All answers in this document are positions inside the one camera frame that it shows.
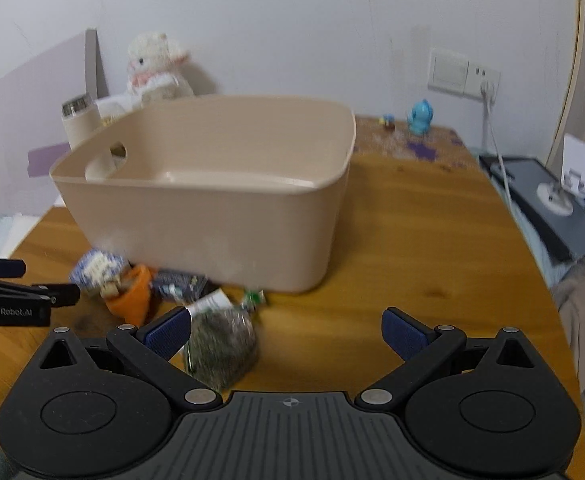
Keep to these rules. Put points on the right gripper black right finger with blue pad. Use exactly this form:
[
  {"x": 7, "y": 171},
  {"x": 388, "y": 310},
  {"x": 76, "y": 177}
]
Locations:
[{"x": 427, "y": 353}]

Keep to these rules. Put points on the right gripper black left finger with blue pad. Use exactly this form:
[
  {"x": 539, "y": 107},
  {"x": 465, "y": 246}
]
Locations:
[{"x": 146, "y": 353}]

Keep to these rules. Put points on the blue white patterned box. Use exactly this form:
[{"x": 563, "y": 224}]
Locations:
[{"x": 97, "y": 268}]

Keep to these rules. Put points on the orange sock doll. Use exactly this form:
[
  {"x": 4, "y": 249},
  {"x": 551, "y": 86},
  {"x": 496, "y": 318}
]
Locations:
[{"x": 128, "y": 296}]

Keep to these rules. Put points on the dark blue small box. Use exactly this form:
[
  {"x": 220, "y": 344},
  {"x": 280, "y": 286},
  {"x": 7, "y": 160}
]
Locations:
[{"x": 178, "y": 286}]

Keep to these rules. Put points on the green tea packet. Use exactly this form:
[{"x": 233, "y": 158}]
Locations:
[{"x": 222, "y": 347}]

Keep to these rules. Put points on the white card box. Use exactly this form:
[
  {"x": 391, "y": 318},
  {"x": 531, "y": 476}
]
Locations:
[{"x": 216, "y": 300}]

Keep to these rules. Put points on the lilac bed headboard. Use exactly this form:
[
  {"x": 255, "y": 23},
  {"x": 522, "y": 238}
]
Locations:
[{"x": 32, "y": 136}]

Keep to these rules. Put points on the cream thermos bottle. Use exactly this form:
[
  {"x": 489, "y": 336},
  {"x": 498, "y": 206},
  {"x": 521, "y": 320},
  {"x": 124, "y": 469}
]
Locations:
[{"x": 81, "y": 119}]

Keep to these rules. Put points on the beige plastic storage bin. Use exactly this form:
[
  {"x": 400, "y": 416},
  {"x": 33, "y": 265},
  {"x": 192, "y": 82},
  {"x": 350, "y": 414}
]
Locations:
[{"x": 245, "y": 190}]

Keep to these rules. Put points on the dark grey laptop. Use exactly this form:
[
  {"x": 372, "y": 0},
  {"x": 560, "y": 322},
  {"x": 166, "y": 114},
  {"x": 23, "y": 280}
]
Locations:
[{"x": 564, "y": 237}]

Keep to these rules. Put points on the white tissue pack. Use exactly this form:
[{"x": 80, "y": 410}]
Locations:
[{"x": 114, "y": 107}]

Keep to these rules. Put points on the white phone stand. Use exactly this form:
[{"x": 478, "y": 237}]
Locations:
[{"x": 557, "y": 197}]

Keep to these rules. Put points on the small mushroom figurine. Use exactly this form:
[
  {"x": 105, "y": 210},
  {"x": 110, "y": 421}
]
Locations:
[{"x": 387, "y": 122}]

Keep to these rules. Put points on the blue penguin figurine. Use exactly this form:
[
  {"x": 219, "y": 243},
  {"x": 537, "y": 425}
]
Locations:
[{"x": 420, "y": 117}]

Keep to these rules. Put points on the white plush lamb toy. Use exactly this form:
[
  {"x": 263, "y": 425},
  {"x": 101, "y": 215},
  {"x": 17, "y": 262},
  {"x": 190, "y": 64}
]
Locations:
[{"x": 155, "y": 69}]

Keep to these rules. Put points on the white wall switch socket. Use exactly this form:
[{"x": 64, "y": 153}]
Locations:
[{"x": 454, "y": 73}]

